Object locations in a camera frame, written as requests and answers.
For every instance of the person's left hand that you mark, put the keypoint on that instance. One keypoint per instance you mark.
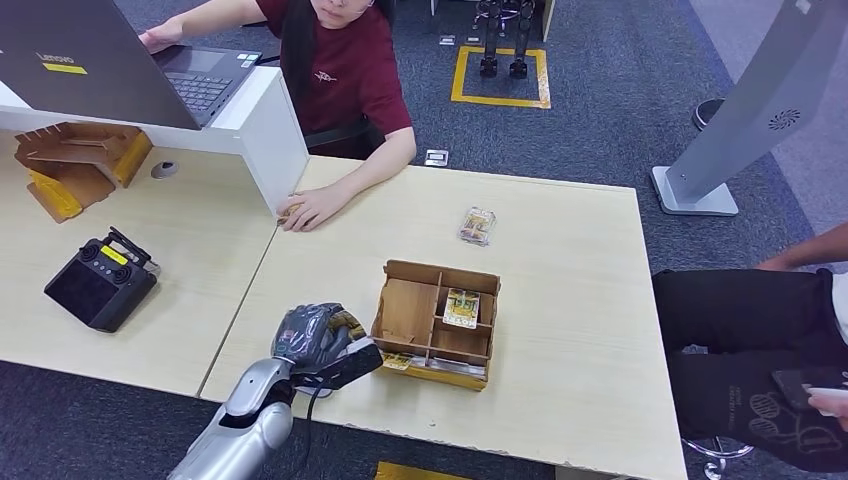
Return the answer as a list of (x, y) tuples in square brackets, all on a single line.
[(833, 403), (314, 206)]

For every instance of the person's right hand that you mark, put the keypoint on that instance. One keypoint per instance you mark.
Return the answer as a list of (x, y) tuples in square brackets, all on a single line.
[(161, 36)]

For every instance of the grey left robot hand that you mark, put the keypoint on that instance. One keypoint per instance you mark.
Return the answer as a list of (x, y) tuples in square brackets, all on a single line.
[(301, 334)]

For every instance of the black smartphone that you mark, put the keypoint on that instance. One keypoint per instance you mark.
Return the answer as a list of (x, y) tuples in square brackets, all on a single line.
[(795, 384)]

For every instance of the gold patterned ID card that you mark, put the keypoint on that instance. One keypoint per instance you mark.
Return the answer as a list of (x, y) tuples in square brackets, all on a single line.
[(348, 326)]

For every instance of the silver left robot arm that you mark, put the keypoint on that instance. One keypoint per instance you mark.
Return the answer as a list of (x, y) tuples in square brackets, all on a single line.
[(245, 430)]

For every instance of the person's right forearm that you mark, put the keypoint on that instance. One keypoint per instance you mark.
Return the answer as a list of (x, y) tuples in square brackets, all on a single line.
[(218, 14), (808, 250)]

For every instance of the person's left forearm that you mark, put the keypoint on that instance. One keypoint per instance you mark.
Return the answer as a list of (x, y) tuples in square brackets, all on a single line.
[(384, 166)]

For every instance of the person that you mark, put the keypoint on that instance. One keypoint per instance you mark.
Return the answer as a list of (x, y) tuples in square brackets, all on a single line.
[(729, 331), (344, 73)]

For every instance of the white plastic card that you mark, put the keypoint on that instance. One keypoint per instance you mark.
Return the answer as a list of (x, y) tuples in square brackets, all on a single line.
[(454, 368)]

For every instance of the wrapped gold card pack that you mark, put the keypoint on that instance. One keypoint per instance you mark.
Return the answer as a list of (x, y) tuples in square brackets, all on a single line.
[(477, 226)]

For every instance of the dark grey laptop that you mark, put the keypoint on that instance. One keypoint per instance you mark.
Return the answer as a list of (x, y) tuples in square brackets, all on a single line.
[(93, 73)]

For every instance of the white desk riser shelf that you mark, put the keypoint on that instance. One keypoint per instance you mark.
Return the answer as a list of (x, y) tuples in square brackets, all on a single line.
[(265, 132)]

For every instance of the brown wooden divided box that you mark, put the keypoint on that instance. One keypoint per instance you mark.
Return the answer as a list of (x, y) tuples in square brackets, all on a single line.
[(404, 311)]

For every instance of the chrome stool base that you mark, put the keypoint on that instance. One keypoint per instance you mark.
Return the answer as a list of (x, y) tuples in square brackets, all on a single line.
[(719, 454)]

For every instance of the silver floor socket plate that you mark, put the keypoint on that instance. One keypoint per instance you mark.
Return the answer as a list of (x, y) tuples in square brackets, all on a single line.
[(436, 158), (473, 39), (447, 40)]

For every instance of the grey round desk grommet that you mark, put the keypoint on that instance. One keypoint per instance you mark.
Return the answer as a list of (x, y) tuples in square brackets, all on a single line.
[(164, 169)]

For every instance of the brown wooden rack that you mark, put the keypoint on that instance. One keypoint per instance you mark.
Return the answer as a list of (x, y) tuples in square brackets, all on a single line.
[(73, 179)]

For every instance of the black controller with screen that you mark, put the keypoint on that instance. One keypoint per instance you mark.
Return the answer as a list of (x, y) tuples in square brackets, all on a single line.
[(93, 291)]

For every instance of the yellow floor tape square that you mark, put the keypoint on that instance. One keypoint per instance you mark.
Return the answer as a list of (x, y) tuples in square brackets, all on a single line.
[(500, 101)]

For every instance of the black robot leg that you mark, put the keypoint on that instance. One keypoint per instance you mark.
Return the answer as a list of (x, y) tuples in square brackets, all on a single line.
[(521, 46), (490, 46)]

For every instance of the white standing kiosk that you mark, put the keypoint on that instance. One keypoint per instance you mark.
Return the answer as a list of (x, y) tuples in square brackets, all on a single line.
[(762, 99)]

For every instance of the black round base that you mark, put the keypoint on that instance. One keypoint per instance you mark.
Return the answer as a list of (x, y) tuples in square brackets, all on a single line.
[(705, 112)]

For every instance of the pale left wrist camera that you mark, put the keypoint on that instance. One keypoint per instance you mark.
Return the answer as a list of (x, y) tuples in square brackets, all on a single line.
[(351, 361)]

